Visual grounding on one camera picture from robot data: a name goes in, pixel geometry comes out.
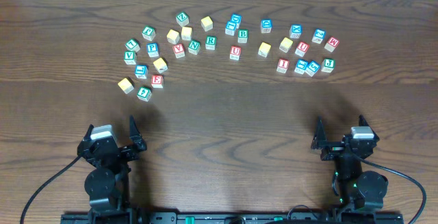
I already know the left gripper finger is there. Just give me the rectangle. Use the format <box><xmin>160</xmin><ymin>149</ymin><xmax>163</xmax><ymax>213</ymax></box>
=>
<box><xmin>83</xmin><ymin>124</ymin><xmax>94</xmax><ymax>140</ymax></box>
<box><xmin>129</xmin><ymin>115</ymin><xmax>147</xmax><ymax>151</ymax></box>

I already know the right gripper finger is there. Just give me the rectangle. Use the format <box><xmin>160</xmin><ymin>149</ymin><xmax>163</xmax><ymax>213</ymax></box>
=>
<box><xmin>311</xmin><ymin>116</ymin><xmax>327</xmax><ymax>149</ymax></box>
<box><xmin>359</xmin><ymin>115</ymin><xmax>379</xmax><ymax>140</ymax></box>

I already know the red E block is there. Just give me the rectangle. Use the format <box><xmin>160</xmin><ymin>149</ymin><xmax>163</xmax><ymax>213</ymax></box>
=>
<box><xmin>151</xmin><ymin>75</ymin><xmax>164</xmax><ymax>88</ymax></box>

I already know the green N block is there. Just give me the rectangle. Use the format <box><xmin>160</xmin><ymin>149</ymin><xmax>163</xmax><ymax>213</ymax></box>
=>
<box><xmin>188</xmin><ymin>40</ymin><xmax>201</xmax><ymax>55</ymax></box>

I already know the red u block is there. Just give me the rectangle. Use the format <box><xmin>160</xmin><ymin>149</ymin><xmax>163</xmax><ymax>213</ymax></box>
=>
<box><xmin>229</xmin><ymin>46</ymin><xmax>242</xmax><ymax>61</ymax></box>
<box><xmin>295</xmin><ymin>42</ymin><xmax>309</xmax><ymax>57</ymax></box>

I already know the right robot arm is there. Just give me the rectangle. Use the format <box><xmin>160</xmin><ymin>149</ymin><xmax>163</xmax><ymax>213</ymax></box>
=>
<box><xmin>311</xmin><ymin>115</ymin><xmax>388</xmax><ymax>222</ymax></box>

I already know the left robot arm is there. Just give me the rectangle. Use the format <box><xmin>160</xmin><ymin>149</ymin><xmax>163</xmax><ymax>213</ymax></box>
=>
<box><xmin>77</xmin><ymin>116</ymin><xmax>148</xmax><ymax>224</ymax></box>

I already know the green 4 block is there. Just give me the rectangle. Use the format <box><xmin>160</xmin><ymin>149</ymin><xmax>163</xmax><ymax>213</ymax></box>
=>
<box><xmin>137</xmin><ymin>87</ymin><xmax>152</xmax><ymax>102</ymax></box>

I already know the yellow block far left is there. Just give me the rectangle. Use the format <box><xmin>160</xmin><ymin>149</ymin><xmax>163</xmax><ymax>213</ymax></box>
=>
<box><xmin>118</xmin><ymin>77</ymin><xmax>134</xmax><ymax>94</ymax></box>

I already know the green J block right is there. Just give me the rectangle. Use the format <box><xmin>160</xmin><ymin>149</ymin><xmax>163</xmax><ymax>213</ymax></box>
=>
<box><xmin>321</xmin><ymin>58</ymin><xmax>335</xmax><ymax>73</ymax></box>

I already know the green j block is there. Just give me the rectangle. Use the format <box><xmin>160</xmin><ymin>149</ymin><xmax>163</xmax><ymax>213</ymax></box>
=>
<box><xmin>321</xmin><ymin>58</ymin><xmax>335</xmax><ymax>73</ymax></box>
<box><xmin>142</xmin><ymin>26</ymin><xmax>156</xmax><ymax>41</ymax></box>

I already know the blue S block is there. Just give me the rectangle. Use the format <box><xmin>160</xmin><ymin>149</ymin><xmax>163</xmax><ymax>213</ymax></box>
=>
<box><xmin>305</xmin><ymin>60</ymin><xmax>320</xmax><ymax>77</ymax></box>

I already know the blue T block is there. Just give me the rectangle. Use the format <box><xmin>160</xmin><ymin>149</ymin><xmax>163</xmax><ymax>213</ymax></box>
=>
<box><xmin>294</xmin><ymin>59</ymin><xmax>309</xmax><ymax>75</ymax></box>

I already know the yellow block near P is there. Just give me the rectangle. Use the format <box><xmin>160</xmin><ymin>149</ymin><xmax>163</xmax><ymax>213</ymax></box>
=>
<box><xmin>153</xmin><ymin>58</ymin><xmax>168</xmax><ymax>73</ymax></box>

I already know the red I block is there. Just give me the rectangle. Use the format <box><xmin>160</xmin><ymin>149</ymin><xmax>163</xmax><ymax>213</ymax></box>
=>
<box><xmin>276</xmin><ymin>58</ymin><xmax>289</xmax><ymax>74</ymax></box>

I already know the red M block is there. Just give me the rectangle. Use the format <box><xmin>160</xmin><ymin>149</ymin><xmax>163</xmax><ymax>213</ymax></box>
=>
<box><xmin>324</xmin><ymin>36</ymin><xmax>339</xmax><ymax>52</ymax></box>

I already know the green V block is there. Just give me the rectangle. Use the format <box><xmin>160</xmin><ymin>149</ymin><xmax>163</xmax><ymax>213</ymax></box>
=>
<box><xmin>124</xmin><ymin>51</ymin><xmax>137</xmax><ymax>65</ymax></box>

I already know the blue P block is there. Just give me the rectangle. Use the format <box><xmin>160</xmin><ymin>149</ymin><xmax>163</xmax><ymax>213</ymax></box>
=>
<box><xmin>146</xmin><ymin>42</ymin><xmax>159</xmax><ymax>58</ymax></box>

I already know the green L block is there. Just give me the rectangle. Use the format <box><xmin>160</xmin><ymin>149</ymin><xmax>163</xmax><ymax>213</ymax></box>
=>
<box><xmin>125</xmin><ymin>38</ymin><xmax>140</xmax><ymax>53</ymax></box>

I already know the blue Z block right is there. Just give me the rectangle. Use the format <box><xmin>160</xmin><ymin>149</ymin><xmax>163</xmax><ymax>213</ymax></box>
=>
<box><xmin>311</xmin><ymin>29</ymin><xmax>326</xmax><ymax>44</ymax></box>

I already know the red A block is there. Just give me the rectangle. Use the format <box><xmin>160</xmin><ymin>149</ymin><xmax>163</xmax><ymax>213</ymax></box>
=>
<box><xmin>172</xmin><ymin>43</ymin><xmax>185</xmax><ymax>58</ymax></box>

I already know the yellow block centre right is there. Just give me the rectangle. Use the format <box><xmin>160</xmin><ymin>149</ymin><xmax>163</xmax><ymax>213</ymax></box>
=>
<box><xmin>258</xmin><ymin>42</ymin><xmax>271</xmax><ymax>58</ymax></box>

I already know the green J block left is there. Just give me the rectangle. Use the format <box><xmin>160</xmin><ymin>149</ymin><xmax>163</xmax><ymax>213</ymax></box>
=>
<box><xmin>142</xmin><ymin>26</ymin><xmax>156</xmax><ymax>41</ymax></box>

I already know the yellow block left of centre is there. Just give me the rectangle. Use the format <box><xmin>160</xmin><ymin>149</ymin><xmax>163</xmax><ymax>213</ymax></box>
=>
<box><xmin>166</xmin><ymin>29</ymin><xmax>180</xmax><ymax>45</ymax></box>

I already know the blue X block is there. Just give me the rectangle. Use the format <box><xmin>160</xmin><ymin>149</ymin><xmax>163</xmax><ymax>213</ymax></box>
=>
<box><xmin>289</xmin><ymin>24</ymin><xmax>302</xmax><ymax>39</ymax></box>

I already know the yellow block beside Z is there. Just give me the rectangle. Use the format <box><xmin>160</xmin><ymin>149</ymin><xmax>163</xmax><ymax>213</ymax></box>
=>
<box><xmin>181</xmin><ymin>27</ymin><xmax>192</xmax><ymax>41</ymax></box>

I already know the green R block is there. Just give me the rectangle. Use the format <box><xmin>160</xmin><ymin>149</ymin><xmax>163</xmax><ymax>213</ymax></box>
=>
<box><xmin>205</xmin><ymin>36</ymin><xmax>217</xmax><ymax>51</ymax></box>

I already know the blue D block right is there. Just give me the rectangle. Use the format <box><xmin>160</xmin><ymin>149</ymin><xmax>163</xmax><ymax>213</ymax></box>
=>
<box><xmin>260</xmin><ymin>19</ymin><xmax>272</xmax><ymax>34</ymax></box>

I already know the green B block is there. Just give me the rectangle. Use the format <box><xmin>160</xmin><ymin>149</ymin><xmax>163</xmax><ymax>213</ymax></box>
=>
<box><xmin>237</xmin><ymin>29</ymin><xmax>248</xmax><ymax>44</ymax></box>

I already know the green Z block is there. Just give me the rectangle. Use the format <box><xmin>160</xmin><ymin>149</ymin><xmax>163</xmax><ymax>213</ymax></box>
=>
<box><xmin>175</xmin><ymin>12</ymin><xmax>190</xmax><ymax>27</ymax></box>

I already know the yellow block top centre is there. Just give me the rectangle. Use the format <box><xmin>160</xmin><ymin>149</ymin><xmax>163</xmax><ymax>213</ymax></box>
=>
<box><xmin>201</xmin><ymin>16</ymin><xmax>214</xmax><ymax>32</ymax></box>

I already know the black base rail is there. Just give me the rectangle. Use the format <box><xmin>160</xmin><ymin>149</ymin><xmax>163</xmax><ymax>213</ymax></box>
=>
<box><xmin>60</xmin><ymin>212</ymin><xmax>404</xmax><ymax>224</ymax></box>

